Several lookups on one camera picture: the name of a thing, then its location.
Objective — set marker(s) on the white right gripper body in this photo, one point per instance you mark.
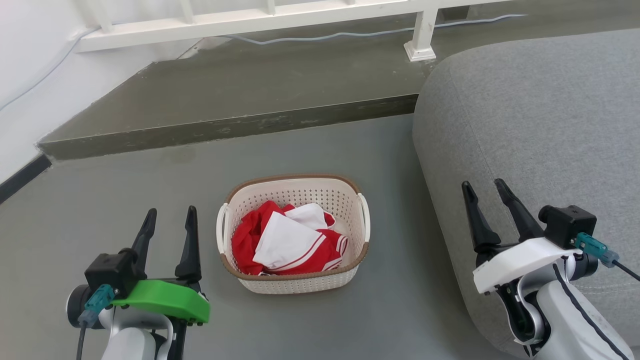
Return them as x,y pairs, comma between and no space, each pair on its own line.
520,260

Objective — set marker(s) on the white garment with red trim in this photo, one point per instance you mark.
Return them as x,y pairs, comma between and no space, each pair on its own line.
282,240

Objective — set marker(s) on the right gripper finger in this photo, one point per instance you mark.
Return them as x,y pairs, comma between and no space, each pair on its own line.
482,227
522,217

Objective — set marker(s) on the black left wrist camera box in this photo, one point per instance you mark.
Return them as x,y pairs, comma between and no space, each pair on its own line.
107,272

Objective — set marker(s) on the black baseboard strip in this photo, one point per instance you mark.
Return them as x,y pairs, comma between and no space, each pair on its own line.
22,177

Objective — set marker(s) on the grey fabric sofa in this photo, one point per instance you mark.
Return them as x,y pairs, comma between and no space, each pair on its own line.
540,125

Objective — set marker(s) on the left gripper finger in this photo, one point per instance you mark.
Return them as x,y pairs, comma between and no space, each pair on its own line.
142,245
190,255

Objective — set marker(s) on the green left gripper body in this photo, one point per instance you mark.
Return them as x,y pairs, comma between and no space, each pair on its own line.
165,297

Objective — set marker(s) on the white wooden railing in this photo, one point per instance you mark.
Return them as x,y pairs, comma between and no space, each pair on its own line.
240,22

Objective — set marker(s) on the red garment with white stripes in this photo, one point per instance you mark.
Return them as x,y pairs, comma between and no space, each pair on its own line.
245,240

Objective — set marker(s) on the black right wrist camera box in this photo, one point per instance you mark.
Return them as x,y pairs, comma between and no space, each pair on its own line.
567,225

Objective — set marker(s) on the cream perforated plastic laundry basket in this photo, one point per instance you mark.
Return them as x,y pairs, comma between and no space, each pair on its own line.
295,285

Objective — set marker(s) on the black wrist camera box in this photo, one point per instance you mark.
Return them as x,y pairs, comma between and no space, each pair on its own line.
567,225
107,272

